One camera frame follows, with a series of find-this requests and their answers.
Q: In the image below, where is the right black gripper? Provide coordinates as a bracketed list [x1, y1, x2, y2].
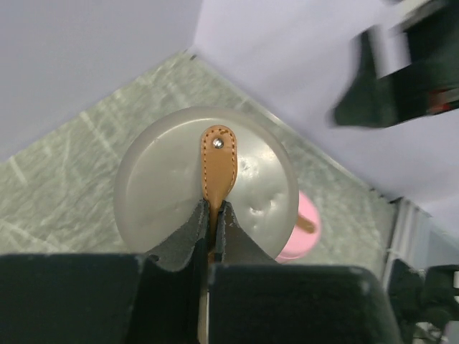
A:
[332, 1, 458, 128]

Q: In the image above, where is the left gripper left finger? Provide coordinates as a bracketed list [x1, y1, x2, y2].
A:
[1, 201, 209, 343]

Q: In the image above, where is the grey lid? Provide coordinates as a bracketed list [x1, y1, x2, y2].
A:
[114, 107, 299, 258]

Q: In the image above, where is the pink lid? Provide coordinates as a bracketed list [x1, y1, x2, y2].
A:
[275, 192, 321, 263]

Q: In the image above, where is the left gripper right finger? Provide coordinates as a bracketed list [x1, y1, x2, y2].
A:
[208, 202, 402, 343]

